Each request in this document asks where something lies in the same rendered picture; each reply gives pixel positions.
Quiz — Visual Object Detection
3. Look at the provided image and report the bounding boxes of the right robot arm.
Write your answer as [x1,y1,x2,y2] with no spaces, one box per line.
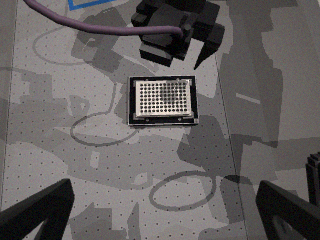
[139,24,191,67]

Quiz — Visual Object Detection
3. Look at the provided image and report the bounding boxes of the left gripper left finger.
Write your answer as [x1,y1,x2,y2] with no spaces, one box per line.
[0,178,75,240]

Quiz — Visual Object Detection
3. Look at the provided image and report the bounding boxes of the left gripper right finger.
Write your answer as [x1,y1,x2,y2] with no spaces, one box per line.
[256,180,320,240]

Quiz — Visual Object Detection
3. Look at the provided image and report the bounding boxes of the white well plate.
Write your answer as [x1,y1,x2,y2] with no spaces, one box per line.
[136,80,192,118]

